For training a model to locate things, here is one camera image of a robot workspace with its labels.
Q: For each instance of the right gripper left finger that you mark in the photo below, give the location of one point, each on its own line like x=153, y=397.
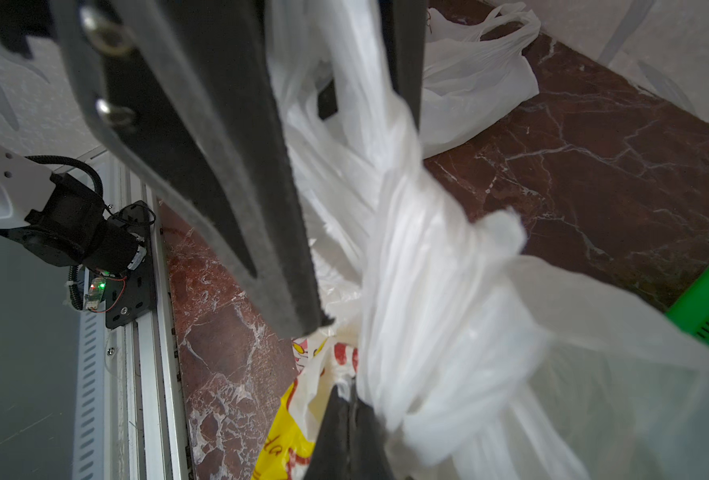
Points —
x=336, y=438

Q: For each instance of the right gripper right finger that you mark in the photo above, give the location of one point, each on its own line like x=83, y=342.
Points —
x=368, y=460

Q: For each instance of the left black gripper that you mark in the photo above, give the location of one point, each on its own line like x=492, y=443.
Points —
x=22, y=19

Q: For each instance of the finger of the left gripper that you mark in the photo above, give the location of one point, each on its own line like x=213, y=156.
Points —
x=180, y=92
x=404, y=43

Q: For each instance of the white cartoon plastic bag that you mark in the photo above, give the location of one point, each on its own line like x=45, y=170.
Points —
x=479, y=362

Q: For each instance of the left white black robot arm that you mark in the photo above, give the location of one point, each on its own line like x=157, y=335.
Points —
x=62, y=221

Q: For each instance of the white printed plastic bag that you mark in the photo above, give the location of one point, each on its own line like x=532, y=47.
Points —
x=474, y=75

